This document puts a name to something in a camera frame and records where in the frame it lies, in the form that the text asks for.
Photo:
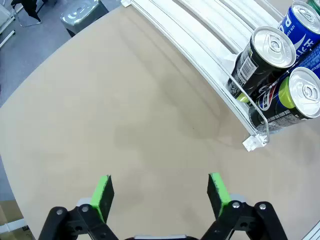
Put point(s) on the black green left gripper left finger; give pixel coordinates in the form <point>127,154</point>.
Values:
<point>100,200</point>

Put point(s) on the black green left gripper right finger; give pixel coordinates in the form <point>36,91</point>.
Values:
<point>220,192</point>

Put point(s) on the clear plastic can dispenser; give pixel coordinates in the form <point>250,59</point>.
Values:
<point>200,37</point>

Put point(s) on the cardboard box on floor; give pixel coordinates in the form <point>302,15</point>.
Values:
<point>10,212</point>

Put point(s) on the black Pepsi can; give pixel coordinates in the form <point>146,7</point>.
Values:
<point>260,65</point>
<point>282,110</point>

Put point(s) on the grey plastic stool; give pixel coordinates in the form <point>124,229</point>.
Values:
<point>82,15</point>

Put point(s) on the dark jacket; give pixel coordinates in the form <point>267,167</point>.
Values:
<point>30,10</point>

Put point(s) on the small white side table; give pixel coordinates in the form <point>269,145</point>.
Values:
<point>6,17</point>

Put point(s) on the aluminium rig frame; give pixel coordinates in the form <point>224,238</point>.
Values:
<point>313,233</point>

